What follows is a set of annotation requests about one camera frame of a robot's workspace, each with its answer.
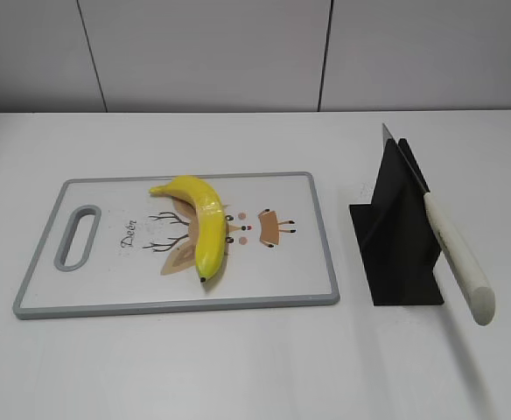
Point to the white-handled cleaver knife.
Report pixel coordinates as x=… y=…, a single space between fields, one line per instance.
x=470 y=277

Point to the yellow plastic banana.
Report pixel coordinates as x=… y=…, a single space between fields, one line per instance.
x=211 y=217

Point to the black knife stand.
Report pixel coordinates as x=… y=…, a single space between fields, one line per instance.
x=397 y=245

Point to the white grey-rimmed cutting board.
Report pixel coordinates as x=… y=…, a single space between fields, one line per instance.
x=110 y=249

